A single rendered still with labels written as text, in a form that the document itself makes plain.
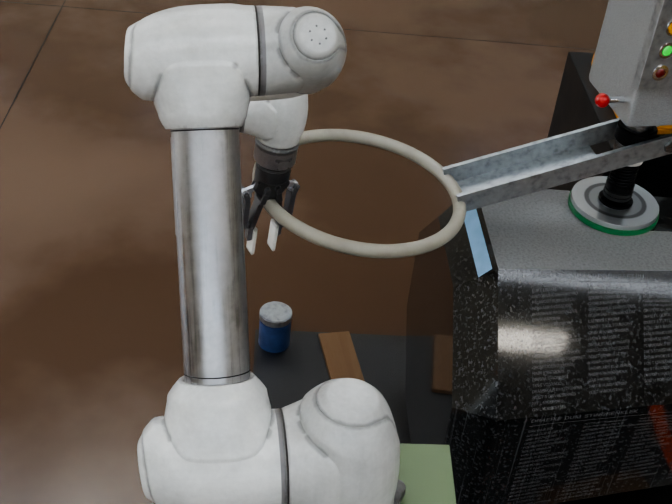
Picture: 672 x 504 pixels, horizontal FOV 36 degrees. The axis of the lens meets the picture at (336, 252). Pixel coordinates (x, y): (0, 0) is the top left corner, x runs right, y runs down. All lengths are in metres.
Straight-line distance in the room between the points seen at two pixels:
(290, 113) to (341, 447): 0.78
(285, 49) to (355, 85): 3.21
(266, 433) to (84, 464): 1.44
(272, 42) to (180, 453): 0.61
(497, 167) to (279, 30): 1.09
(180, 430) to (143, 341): 1.74
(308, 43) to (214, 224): 0.29
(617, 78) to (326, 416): 1.16
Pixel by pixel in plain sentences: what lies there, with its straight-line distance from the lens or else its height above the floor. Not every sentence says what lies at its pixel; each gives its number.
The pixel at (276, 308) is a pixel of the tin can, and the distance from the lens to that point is 3.17.
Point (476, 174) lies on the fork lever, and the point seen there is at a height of 0.91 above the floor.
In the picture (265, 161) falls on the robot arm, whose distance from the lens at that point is 2.12.
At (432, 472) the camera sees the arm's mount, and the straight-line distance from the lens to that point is 1.83.
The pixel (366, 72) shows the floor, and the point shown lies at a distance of 4.80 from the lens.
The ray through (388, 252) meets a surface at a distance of 2.14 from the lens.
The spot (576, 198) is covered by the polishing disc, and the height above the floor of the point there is 0.85.
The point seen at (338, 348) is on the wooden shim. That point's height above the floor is 0.03.
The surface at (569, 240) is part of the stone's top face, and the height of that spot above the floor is 0.82.
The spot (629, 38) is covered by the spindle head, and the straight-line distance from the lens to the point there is 2.33.
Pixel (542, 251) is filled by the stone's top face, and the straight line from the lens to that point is 2.41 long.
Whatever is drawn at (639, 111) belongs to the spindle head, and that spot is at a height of 1.17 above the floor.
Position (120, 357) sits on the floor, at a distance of 3.22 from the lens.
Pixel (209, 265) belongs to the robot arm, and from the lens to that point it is 1.50.
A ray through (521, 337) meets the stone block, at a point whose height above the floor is 0.71.
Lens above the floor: 2.23
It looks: 38 degrees down
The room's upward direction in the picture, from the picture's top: 6 degrees clockwise
